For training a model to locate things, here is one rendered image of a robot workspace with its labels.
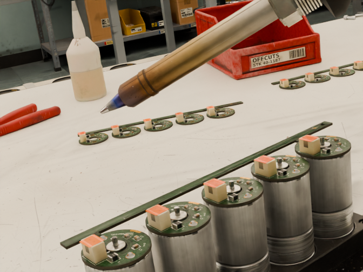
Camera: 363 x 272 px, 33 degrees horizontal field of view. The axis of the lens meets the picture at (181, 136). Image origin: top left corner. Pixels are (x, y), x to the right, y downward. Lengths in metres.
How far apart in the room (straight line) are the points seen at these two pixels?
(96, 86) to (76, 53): 0.04
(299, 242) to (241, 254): 0.03
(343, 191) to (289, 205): 0.03
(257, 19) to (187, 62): 0.02
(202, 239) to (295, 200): 0.05
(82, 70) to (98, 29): 3.79
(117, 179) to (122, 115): 0.15
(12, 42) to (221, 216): 4.52
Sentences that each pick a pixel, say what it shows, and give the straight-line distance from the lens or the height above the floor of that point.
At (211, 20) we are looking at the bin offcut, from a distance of 0.67.
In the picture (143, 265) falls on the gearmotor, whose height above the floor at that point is 0.81.
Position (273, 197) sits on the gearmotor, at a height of 0.80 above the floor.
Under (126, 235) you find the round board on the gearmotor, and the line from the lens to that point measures 0.23.
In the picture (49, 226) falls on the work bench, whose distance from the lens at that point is 0.39.
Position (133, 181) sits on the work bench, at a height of 0.75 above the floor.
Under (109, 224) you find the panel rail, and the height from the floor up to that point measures 0.81.
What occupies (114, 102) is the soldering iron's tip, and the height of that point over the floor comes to 0.87.
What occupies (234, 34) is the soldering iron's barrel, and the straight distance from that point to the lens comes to 0.18.
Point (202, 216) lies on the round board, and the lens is 0.23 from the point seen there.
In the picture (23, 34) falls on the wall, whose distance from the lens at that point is 4.74.
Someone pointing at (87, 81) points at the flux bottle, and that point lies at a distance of 0.63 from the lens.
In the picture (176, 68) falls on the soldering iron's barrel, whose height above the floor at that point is 0.88.
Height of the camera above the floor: 0.92
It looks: 20 degrees down
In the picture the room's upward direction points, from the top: 8 degrees counter-clockwise
